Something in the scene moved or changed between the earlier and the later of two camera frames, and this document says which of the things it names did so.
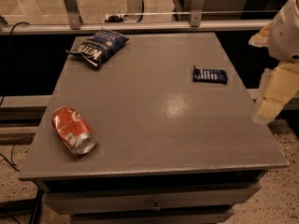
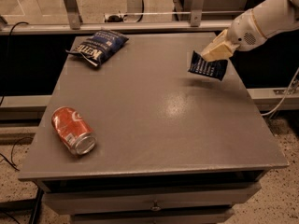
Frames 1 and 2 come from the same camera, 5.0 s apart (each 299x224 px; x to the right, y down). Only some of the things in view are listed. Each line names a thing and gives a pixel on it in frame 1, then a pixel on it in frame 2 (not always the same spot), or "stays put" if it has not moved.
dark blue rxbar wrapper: [215, 76] to [214, 68]
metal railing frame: [76, 23] stays put
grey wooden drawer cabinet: [163, 132] stays put
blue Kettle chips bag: [101, 46] stays put
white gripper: [286, 39] to [244, 32]
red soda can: [79, 138] stays put
